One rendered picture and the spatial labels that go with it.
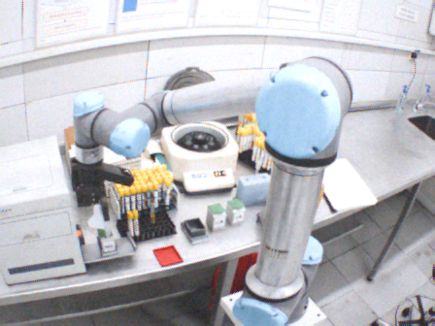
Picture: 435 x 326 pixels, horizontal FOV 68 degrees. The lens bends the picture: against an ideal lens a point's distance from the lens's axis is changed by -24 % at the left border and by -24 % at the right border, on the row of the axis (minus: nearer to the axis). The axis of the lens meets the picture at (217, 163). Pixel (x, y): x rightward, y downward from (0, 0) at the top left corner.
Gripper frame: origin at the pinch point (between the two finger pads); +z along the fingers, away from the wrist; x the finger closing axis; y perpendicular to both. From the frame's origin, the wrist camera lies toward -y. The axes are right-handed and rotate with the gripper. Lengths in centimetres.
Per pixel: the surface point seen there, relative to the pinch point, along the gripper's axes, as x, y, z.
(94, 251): 0.5, 4.3, 10.9
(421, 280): 32, -193, 102
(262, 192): -7, -54, 9
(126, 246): 0.9, -5.9, 10.9
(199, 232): 0.2, -29.1, 12.1
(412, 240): -4, -219, 102
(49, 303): -31, 30, 76
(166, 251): 2.5, -17.7, 14.7
